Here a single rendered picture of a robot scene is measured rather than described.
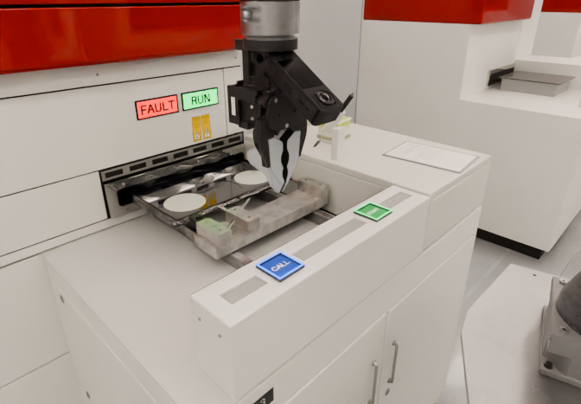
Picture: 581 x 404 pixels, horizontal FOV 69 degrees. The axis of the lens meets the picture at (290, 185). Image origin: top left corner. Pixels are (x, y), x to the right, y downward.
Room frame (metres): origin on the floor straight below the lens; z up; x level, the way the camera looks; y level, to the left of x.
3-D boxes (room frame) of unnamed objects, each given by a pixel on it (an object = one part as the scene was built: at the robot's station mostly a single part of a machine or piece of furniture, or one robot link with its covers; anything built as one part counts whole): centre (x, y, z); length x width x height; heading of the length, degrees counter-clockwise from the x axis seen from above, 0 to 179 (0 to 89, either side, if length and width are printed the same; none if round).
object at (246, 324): (0.66, -0.08, 0.89); 0.55 x 0.09 x 0.14; 136
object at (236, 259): (0.83, 0.18, 0.84); 0.50 x 0.02 x 0.03; 46
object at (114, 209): (1.10, 0.30, 0.89); 0.44 x 0.02 x 0.10; 136
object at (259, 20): (0.57, 0.03, 1.33); 0.08 x 0.08 x 0.05
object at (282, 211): (0.91, 0.06, 0.87); 0.36 x 0.08 x 0.03; 136
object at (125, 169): (1.10, 0.30, 0.96); 0.44 x 0.01 x 0.02; 136
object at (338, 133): (1.06, -0.11, 1.03); 0.06 x 0.04 x 0.13; 46
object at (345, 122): (1.21, -0.13, 1.00); 0.07 x 0.07 x 0.07; 50
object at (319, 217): (1.03, -0.01, 0.84); 0.50 x 0.02 x 0.03; 46
